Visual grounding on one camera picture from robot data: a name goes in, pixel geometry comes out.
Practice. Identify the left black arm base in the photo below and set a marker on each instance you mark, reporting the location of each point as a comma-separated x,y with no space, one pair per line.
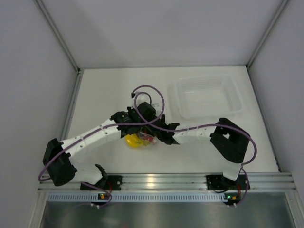
112,182

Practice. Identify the aluminium frame post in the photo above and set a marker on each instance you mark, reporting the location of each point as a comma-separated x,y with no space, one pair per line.
60,39
283,4

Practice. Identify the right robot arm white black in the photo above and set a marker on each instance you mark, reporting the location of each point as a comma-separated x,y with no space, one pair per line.
226,137

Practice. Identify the red fake dragon fruit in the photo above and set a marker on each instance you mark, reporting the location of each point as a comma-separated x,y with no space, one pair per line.
149,139

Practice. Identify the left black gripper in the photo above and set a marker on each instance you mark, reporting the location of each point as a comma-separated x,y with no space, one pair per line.
130,109

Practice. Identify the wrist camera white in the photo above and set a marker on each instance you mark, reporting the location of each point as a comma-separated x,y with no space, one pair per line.
156,106
139,98

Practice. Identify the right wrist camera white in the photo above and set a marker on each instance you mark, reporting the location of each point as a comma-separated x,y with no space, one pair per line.
156,106

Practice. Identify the aluminium mounting rail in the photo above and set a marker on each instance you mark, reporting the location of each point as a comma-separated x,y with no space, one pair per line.
260,182

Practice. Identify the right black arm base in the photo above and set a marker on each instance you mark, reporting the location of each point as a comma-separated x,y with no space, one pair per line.
218,182

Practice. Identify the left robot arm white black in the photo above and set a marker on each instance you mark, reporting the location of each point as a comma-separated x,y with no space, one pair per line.
62,158

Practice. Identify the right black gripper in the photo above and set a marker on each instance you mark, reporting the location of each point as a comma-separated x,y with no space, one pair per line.
162,119

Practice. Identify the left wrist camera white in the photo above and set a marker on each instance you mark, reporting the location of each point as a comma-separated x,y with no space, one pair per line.
139,98

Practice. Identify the left aluminium frame post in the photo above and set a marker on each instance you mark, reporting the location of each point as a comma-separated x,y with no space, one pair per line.
60,39

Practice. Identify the clear plastic basket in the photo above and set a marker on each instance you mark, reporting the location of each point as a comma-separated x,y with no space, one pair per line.
205,96

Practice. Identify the clear zip top bag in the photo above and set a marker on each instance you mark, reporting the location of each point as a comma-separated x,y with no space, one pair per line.
144,144

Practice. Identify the yellow fake banana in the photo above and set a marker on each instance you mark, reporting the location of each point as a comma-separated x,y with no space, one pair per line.
133,140

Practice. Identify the right aluminium frame post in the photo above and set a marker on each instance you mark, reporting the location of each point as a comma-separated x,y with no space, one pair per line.
283,4

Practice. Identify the white slotted cable duct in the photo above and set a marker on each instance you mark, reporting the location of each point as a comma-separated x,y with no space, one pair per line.
136,197

